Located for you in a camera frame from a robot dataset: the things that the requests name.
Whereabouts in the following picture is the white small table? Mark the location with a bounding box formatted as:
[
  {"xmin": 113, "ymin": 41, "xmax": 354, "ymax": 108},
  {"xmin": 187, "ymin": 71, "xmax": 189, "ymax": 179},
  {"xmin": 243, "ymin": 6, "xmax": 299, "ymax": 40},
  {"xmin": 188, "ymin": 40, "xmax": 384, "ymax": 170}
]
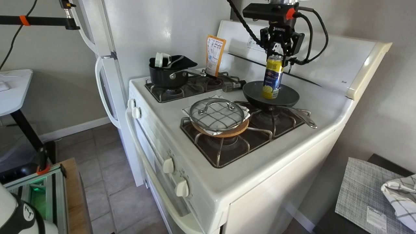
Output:
[{"xmin": 0, "ymin": 69, "xmax": 35, "ymax": 118}]

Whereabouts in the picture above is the wooden cart board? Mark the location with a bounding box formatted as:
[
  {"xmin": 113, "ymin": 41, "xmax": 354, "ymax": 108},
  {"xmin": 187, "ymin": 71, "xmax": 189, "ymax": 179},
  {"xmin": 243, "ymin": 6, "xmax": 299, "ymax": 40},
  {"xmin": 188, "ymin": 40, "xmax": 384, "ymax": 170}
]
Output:
[{"xmin": 59, "ymin": 157, "xmax": 94, "ymax": 234}]

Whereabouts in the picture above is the black stove grate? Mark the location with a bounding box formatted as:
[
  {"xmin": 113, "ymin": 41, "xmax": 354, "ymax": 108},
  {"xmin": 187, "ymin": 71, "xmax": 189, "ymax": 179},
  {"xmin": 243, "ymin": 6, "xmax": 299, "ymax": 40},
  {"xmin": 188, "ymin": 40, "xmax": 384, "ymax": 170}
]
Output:
[
  {"xmin": 144, "ymin": 69, "xmax": 247, "ymax": 104},
  {"xmin": 179, "ymin": 101, "xmax": 310, "ymax": 169}
]

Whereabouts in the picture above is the black frying pan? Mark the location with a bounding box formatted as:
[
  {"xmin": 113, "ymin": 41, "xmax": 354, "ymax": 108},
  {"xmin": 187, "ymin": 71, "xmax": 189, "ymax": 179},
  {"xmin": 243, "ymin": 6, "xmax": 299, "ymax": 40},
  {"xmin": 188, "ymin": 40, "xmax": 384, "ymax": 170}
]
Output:
[{"xmin": 241, "ymin": 80, "xmax": 318, "ymax": 130}]

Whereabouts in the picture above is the orange instruction card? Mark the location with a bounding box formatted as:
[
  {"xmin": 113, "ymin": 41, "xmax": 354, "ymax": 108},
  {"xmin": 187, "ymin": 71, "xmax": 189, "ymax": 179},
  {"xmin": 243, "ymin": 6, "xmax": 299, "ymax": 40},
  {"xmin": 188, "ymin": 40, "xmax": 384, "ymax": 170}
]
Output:
[{"xmin": 204, "ymin": 35, "xmax": 227, "ymax": 78}]

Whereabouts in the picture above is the aluminium cart frame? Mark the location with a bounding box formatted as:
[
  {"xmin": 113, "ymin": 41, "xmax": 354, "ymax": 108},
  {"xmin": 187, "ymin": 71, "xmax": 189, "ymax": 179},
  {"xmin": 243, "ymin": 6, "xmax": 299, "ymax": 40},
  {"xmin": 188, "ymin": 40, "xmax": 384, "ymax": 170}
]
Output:
[{"xmin": 3, "ymin": 166, "xmax": 70, "ymax": 234}]

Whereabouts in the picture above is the white refrigerator door handle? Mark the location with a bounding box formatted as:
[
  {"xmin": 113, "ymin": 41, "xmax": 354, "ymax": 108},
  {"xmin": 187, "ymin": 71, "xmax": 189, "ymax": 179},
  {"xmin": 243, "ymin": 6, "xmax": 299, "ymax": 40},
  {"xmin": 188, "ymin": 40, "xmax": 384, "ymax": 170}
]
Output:
[
  {"xmin": 63, "ymin": 0, "xmax": 104, "ymax": 57},
  {"xmin": 93, "ymin": 56, "xmax": 122, "ymax": 128}
]

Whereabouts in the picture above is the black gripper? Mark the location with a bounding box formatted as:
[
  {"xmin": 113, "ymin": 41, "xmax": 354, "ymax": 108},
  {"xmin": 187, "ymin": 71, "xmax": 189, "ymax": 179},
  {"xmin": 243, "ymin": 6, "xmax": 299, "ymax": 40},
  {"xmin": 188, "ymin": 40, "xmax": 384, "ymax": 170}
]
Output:
[{"xmin": 258, "ymin": 20, "xmax": 305, "ymax": 62}]

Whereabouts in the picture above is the dark side table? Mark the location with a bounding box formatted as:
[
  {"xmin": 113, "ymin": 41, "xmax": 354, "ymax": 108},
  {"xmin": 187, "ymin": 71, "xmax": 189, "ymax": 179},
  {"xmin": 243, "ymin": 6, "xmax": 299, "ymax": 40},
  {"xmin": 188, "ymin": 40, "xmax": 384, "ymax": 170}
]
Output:
[{"xmin": 297, "ymin": 153, "xmax": 416, "ymax": 234}]

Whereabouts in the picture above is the black table leg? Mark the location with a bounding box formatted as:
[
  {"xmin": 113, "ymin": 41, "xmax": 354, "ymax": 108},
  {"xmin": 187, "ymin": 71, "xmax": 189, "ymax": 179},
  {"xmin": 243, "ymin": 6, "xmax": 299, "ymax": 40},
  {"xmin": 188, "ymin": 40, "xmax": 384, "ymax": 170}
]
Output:
[{"xmin": 10, "ymin": 109, "xmax": 57, "ymax": 163}]

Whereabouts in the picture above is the grey plaid placemat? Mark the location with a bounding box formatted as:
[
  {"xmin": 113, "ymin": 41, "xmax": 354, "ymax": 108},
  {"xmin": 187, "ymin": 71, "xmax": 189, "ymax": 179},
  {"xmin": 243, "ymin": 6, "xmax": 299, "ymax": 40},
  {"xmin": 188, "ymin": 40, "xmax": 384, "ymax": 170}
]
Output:
[{"xmin": 334, "ymin": 156, "xmax": 416, "ymax": 234}]

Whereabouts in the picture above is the red clamp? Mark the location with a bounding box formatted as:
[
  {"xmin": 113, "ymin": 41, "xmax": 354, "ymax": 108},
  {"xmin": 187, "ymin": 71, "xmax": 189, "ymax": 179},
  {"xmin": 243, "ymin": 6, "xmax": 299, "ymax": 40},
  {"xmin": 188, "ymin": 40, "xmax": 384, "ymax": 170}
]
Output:
[{"xmin": 36, "ymin": 147, "xmax": 53, "ymax": 176}]

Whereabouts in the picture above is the white checkered dish towel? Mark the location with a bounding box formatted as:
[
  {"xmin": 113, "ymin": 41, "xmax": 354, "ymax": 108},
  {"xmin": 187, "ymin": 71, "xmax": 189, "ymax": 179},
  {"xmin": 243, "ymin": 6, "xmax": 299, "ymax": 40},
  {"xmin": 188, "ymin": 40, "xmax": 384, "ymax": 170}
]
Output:
[{"xmin": 380, "ymin": 173, "xmax": 416, "ymax": 232}]

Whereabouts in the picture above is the white gas stove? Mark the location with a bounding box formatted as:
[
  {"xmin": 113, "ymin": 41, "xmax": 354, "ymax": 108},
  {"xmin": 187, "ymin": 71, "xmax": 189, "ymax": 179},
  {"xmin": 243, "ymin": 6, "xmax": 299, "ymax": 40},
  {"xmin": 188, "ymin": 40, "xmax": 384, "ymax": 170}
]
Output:
[{"xmin": 124, "ymin": 18, "xmax": 393, "ymax": 234}]

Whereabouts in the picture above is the long black robot cable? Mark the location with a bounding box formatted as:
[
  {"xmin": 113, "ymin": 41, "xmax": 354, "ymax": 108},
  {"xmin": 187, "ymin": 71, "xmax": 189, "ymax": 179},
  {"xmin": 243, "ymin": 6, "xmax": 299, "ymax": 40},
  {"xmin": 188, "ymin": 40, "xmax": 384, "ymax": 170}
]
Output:
[{"xmin": 226, "ymin": 0, "xmax": 263, "ymax": 44}]

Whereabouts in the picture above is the looped black gripper cable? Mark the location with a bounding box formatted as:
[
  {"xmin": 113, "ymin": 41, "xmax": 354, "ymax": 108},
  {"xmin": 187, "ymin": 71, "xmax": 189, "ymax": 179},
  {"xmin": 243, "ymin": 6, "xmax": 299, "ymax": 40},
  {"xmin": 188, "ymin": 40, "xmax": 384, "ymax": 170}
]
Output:
[{"xmin": 296, "ymin": 5, "xmax": 328, "ymax": 66}]

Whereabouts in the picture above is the thin black hanging cable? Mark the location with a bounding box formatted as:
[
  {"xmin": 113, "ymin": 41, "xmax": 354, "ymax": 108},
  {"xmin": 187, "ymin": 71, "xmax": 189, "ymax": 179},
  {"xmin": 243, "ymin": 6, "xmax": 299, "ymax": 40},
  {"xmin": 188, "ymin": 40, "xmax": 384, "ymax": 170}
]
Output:
[{"xmin": 0, "ymin": 0, "xmax": 39, "ymax": 70}]

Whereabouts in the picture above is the grey metal spoon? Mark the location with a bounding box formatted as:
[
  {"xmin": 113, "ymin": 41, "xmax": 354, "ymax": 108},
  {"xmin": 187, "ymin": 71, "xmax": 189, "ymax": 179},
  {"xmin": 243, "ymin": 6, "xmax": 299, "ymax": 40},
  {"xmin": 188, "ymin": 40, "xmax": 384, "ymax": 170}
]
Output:
[{"xmin": 166, "ymin": 54, "xmax": 185, "ymax": 70}]

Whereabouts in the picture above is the white oven door handle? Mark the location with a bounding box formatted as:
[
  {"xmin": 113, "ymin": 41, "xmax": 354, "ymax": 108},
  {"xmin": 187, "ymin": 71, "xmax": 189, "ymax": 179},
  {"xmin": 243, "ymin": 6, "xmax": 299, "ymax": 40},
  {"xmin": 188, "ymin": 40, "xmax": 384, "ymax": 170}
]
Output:
[{"xmin": 124, "ymin": 109, "xmax": 205, "ymax": 234}]

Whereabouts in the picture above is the glass pot lid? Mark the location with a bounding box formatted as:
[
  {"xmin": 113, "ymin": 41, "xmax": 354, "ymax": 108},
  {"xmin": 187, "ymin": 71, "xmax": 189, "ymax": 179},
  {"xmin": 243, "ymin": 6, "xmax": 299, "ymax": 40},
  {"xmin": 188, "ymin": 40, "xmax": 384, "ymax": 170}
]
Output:
[{"xmin": 188, "ymin": 96, "xmax": 245, "ymax": 134}]

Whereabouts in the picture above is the white green scrub brush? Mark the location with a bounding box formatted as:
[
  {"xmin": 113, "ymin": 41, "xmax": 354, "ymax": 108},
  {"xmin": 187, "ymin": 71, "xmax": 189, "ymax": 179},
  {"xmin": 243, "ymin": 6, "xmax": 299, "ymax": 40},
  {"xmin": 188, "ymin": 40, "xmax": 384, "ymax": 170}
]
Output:
[{"xmin": 153, "ymin": 52, "xmax": 170, "ymax": 69}]

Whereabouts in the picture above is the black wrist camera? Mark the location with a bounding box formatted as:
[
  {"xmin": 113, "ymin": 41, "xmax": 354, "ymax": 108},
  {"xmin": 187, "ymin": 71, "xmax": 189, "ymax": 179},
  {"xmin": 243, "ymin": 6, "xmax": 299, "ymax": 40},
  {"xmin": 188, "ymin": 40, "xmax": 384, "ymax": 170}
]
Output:
[{"xmin": 241, "ymin": 1, "xmax": 301, "ymax": 22}]

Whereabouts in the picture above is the black cooking pot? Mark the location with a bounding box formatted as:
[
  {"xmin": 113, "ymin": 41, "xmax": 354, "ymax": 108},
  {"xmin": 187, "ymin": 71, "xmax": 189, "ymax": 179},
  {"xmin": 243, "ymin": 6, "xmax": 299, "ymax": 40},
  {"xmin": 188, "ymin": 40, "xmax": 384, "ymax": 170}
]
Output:
[{"xmin": 148, "ymin": 53, "xmax": 198, "ymax": 91}]

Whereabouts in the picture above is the white refrigerator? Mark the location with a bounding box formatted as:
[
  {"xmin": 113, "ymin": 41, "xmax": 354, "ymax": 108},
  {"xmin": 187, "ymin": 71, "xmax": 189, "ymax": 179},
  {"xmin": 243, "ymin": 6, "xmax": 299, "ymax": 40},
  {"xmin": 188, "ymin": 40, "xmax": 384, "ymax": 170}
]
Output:
[{"xmin": 76, "ymin": 0, "xmax": 232, "ymax": 187}]

